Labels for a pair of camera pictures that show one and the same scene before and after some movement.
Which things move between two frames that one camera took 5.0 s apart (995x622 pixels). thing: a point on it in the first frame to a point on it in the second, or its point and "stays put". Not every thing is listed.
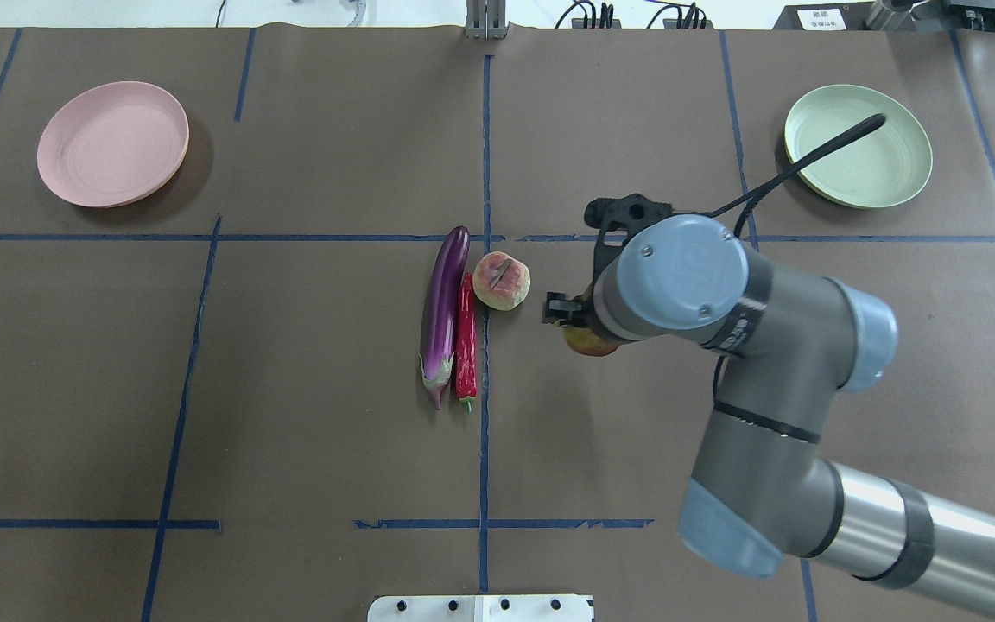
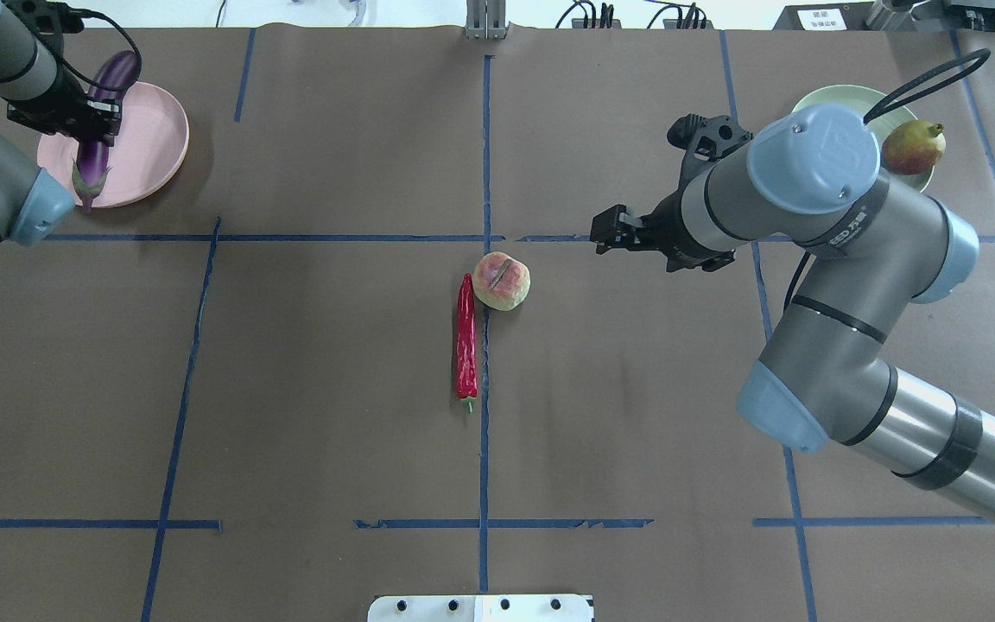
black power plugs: [608, 10] stays put
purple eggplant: [440, 311] to [91, 164]
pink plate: [113, 144] stays put
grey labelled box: [839, 16] stays put
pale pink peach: [499, 282] stays put
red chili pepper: [466, 380] stays put
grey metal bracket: [485, 20] stays put
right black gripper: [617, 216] to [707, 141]
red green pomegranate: [586, 341] to [913, 148]
